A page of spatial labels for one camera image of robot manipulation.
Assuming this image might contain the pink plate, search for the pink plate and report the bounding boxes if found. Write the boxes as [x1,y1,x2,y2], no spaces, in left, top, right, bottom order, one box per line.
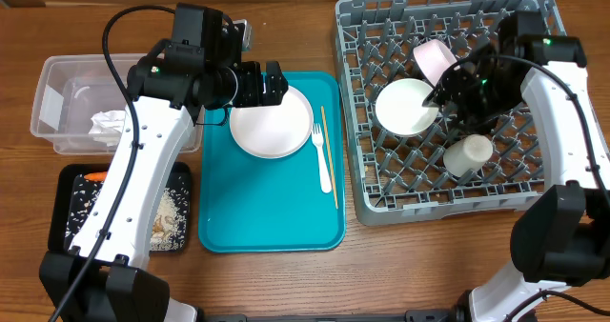
[230,86,314,159]

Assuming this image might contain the bowl with food scraps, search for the bowl with food scraps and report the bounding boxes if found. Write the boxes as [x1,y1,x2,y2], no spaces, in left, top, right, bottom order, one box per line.
[413,39,457,87]

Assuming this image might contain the white small cup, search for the white small cup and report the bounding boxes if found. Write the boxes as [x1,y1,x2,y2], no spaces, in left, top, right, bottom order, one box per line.
[443,134,494,176]

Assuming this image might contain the cream bowl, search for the cream bowl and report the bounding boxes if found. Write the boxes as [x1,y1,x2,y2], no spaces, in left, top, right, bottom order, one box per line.
[375,78,438,136]

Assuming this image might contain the white plastic fork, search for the white plastic fork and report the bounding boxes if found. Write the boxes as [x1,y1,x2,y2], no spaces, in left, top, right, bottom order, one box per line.
[311,123,332,193]

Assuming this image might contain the white tissue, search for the white tissue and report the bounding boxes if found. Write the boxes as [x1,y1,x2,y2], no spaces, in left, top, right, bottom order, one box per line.
[89,111,126,147]

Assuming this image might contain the orange carrot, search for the orange carrot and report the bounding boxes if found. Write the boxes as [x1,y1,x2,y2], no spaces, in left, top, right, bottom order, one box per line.
[84,171,108,182]

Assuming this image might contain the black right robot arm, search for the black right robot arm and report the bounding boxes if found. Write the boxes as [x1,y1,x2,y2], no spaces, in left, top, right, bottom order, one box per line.
[414,10,609,321]

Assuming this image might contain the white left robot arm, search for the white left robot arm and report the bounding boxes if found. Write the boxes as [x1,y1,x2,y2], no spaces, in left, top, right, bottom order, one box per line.
[39,3,288,321]

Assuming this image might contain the wooden chopstick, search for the wooden chopstick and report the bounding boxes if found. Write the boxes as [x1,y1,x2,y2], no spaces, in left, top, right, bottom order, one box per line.
[320,106,339,210]

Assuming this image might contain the grey dish rack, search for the grey dish rack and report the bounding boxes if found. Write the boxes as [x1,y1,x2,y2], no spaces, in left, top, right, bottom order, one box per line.
[335,0,564,226]

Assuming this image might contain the teal plastic tray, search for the teal plastic tray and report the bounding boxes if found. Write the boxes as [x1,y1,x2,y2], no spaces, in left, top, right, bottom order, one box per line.
[198,71,346,252]

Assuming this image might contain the spilled rice and peanuts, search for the spilled rice and peanuts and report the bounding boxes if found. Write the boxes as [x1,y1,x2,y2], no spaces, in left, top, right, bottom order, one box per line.
[64,169,192,252]

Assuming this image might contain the clear plastic bin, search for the clear plastic bin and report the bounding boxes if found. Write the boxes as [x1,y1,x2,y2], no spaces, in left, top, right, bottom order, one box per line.
[30,53,205,156]

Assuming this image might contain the black tray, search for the black tray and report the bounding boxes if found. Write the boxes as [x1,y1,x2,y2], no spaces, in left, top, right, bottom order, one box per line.
[48,162,191,251]

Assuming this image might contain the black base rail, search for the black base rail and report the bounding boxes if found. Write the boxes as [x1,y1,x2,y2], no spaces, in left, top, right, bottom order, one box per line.
[204,310,453,322]

